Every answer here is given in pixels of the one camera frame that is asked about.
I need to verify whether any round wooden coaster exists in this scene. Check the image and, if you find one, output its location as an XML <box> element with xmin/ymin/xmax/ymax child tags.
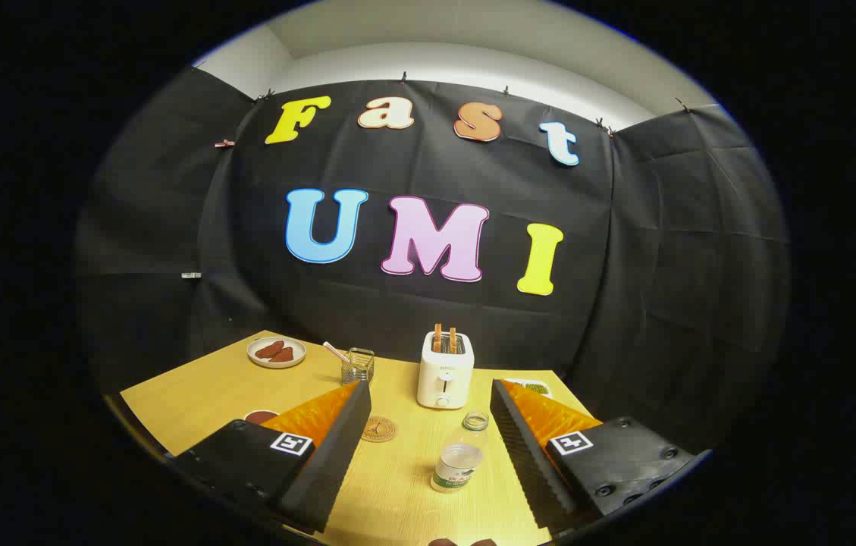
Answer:
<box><xmin>360</xmin><ymin>416</ymin><xmax>398</xmax><ymax>444</ymax></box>

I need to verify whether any clear plastic juice bottle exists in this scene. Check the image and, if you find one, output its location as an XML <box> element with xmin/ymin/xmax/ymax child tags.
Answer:
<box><xmin>431</xmin><ymin>412</ymin><xmax>489</xmax><ymax>494</ymax></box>

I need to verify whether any black backdrop cloth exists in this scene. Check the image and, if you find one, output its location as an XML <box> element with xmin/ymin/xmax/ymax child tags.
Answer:
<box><xmin>75</xmin><ymin>64</ymin><xmax>791</xmax><ymax>456</ymax></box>

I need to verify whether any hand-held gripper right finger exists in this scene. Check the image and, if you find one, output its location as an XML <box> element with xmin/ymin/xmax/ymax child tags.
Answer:
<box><xmin>490</xmin><ymin>379</ymin><xmax>701</xmax><ymax>532</ymax></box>

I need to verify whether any small wire basket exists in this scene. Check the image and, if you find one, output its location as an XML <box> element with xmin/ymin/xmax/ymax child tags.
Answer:
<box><xmin>341</xmin><ymin>347</ymin><xmax>375</xmax><ymax>386</ymax></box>

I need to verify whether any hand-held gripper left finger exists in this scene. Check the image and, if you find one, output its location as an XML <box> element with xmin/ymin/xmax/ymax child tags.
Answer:
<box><xmin>170</xmin><ymin>379</ymin><xmax>373</xmax><ymax>535</ymax></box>

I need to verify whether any wooden table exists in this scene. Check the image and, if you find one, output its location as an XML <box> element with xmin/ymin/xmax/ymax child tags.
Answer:
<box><xmin>119</xmin><ymin>330</ymin><xmax>603</xmax><ymax>546</ymax></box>

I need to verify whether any round white plate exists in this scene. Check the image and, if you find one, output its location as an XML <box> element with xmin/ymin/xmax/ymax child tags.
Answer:
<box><xmin>247</xmin><ymin>336</ymin><xmax>307</xmax><ymax>369</ymax></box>

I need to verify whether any white divided dish with grains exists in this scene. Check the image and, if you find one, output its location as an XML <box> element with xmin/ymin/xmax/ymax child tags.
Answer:
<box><xmin>503</xmin><ymin>378</ymin><xmax>553</xmax><ymax>397</ymax></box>

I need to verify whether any white toaster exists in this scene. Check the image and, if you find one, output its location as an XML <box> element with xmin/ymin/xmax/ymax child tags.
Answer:
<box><xmin>417</xmin><ymin>331</ymin><xmax>475</xmax><ymax>410</ymax></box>

